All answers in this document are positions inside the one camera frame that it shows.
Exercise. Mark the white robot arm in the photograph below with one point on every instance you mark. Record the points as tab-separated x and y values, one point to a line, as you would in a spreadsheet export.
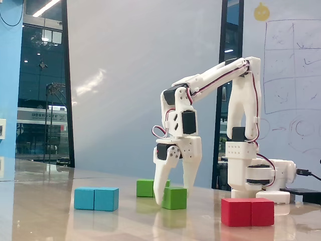
240	113

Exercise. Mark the long green block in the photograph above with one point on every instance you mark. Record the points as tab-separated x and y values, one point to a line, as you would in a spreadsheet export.
144	188

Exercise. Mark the white wall socket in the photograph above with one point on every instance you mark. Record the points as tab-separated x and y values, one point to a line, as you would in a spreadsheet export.
2	130

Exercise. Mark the small green cube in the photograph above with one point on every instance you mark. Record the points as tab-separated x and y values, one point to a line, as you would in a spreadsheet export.
175	198

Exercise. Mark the yellow round sticker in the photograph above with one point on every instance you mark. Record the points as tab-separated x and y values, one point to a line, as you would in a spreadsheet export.
262	12

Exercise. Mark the black window frame post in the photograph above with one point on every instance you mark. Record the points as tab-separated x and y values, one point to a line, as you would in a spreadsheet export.
67	75
230	37

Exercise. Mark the flat black device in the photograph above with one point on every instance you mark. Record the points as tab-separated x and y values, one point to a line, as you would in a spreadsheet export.
306	194

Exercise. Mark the long red block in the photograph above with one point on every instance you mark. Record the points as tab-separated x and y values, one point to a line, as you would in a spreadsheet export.
247	212

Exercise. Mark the whiteboard with marker drawings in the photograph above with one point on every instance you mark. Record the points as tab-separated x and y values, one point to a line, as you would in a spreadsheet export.
278	37

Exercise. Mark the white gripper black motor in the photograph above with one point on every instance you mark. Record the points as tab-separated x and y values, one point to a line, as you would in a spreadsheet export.
189	150

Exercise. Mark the dark tripod stand outside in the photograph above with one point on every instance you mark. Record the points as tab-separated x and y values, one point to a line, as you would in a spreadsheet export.
54	86

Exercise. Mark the long blue block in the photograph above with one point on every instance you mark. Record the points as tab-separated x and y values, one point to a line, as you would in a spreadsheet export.
96	199

